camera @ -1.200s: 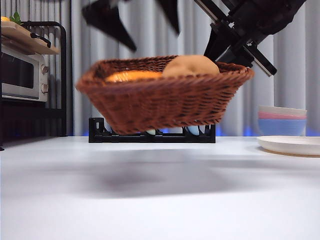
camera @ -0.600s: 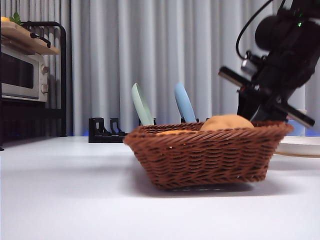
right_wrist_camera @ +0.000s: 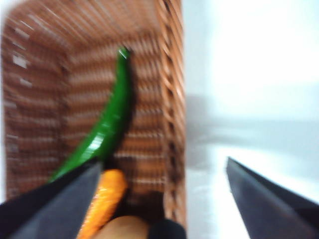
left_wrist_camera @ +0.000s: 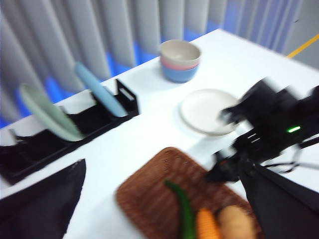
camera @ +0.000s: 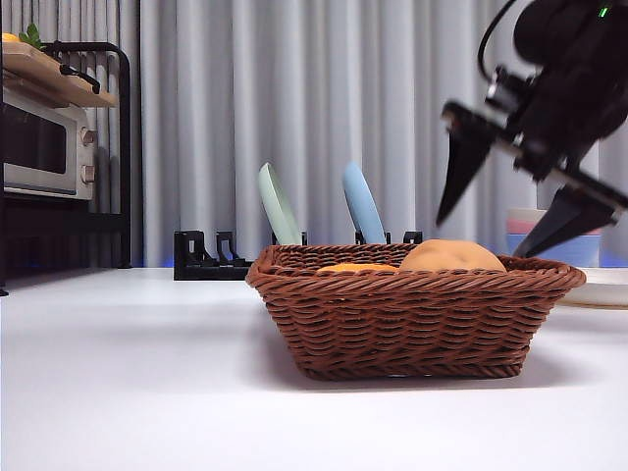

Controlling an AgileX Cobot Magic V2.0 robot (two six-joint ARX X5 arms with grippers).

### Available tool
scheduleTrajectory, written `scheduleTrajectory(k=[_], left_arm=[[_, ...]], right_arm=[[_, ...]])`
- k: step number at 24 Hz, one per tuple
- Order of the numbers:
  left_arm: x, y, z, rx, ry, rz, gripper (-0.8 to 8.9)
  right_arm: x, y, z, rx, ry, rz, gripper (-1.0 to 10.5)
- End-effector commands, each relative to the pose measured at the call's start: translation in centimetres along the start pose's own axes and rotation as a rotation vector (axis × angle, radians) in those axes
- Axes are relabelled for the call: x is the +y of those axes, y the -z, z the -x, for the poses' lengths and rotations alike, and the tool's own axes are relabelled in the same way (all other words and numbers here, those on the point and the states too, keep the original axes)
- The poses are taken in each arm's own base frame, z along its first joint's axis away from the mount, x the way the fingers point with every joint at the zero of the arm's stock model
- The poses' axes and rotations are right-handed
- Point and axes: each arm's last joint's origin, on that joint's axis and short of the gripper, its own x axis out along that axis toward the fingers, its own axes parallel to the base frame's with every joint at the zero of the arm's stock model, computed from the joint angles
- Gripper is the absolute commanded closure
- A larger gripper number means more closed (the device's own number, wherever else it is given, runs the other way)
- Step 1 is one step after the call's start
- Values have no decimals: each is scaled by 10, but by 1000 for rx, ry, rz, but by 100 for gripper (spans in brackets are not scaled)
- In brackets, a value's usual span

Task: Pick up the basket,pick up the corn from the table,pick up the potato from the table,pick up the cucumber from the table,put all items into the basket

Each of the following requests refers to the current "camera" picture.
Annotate brown wicker basket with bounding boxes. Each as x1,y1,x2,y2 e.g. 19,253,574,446
244,243,588,383

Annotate pale blue plate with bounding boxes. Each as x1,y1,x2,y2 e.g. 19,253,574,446
341,161,388,245

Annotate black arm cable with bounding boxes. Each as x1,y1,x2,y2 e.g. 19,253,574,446
477,0,521,84

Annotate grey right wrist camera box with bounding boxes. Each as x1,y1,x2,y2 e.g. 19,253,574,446
484,65,536,119

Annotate orange toy corn cob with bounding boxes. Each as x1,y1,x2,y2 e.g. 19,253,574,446
316,263,401,275

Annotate black metal shelf frame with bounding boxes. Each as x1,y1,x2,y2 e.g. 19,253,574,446
0,41,132,295

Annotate white bowl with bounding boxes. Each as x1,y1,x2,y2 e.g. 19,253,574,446
506,208,553,223

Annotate green toy leaves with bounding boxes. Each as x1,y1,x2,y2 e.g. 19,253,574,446
19,23,44,50

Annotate grey pleated curtain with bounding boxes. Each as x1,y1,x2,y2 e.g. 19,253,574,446
0,0,628,270

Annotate wooden tray with black handle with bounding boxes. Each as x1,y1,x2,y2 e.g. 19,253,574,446
0,42,102,95

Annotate pink bowl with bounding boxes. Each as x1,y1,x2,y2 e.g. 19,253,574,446
506,219,544,236

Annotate blue bowl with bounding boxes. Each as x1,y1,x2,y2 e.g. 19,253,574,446
506,228,602,269

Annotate white flat plate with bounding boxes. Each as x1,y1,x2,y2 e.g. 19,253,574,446
556,268,628,309

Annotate black dish rack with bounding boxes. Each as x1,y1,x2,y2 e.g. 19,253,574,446
174,230,423,282

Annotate white toaster oven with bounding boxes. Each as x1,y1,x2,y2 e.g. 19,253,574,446
0,87,96,201

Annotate wooden shelf board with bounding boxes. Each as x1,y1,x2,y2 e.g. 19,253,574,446
2,73,119,108

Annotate tan toy potato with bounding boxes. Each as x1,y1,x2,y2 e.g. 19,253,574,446
399,238,507,273

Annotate pale green plate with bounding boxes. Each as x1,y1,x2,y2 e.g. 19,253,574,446
258,162,303,245

